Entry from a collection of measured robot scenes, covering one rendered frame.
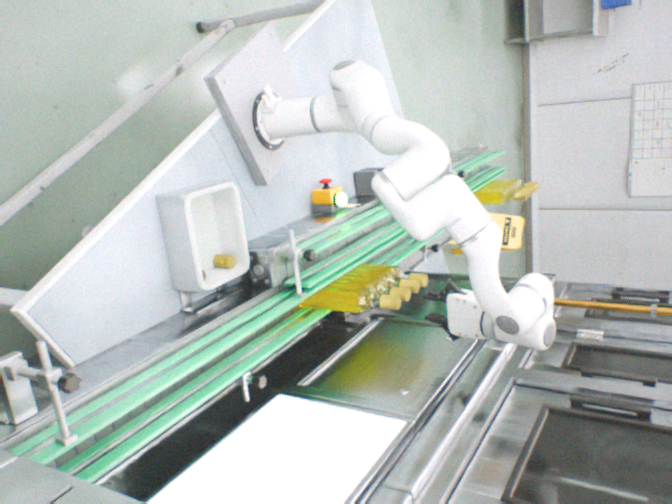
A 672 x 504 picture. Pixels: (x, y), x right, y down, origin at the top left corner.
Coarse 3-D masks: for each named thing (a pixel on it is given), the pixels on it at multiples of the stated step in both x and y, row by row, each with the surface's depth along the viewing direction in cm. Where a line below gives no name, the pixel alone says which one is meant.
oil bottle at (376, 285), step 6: (342, 276) 158; (348, 276) 158; (354, 276) 157; (336, 282) 155; (342, 282) 154; (348, 282) 154; (354, 282) 153; (360, 282) 152; (366, 282) 152; (372, 282) 151; (378, 282) 152; (372, 288) 150; (378, 288) 150; (378, 294) 150
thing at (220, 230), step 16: (192, 192) 127; (208, 192) 131; (224, 192) 140; (192, 208) 137; (208, 208) 141; (224, 208) 141; (240, 208) 140; (192, 224) 127; (208, 224) 141; (224, 224) 143; (240, 224) 141; (192, 240) 128; (208, 240) 142; (224, 240) 144; (240, 240) 142; (192, 256) 129; (208, 256) 142; (240, 256) 144; (208, 272) 141; (224, 272) 141; (240, 272) 141; (208, 288) 132
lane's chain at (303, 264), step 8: (480, 168) 280; (392, 216) 202; (376, 224) 192; (384, 224) 197; (360, 232) 183; (368, 232) 188; (344, 240) 175; (352, 240) 179; (288, 248) 151; (328, 248) 168; (336, 248) 171; (320, 256) 164; (328, 256) 168; (280, 264) 148; (288, 264) 151; (304, 264) 158; (312, 264) 161; (280, 272) 149; (288, 272) 152; (280, 280) 149
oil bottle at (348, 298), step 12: (324, 288) 151; (336, 288) 150; (348, 288) 149; (360, 288) 148; (312, 300) 153; (324, 300) 151; (336, 300) 149; (348, 300) 147; (360, 300) 145; (360, 312) 146
